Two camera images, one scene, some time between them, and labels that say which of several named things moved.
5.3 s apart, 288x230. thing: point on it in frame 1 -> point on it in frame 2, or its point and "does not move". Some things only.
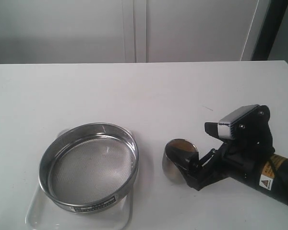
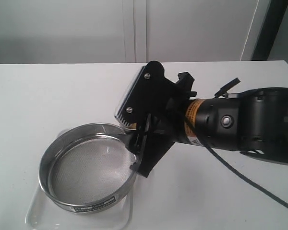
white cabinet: x=33 y=31 does not move
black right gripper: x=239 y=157 -> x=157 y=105
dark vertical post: x=275 y=14 does not move
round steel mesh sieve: x=88 y=167 does not move
